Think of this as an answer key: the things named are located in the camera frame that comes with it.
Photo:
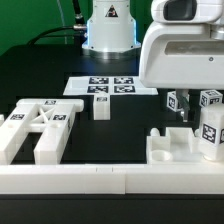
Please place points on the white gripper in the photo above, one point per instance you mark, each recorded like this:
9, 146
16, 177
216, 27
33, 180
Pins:
183, 47

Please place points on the white chair seat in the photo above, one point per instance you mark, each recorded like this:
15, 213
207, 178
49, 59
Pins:
177, 145

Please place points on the marker cube left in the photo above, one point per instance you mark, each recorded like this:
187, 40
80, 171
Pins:
172, 102

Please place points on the marker cube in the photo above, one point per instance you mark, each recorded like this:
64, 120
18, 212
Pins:
172, 102
208, 97

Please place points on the marker cube right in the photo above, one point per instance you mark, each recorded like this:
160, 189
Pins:
208, 97

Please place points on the white front fence bar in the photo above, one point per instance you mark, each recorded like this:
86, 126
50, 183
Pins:
112, 179

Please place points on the white part at left edge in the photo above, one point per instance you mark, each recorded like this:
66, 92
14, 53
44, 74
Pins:
1, 119

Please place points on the white marker base plate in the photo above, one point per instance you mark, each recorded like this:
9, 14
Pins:
114, 85

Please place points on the white chair back frame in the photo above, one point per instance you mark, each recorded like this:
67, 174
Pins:
52, 118

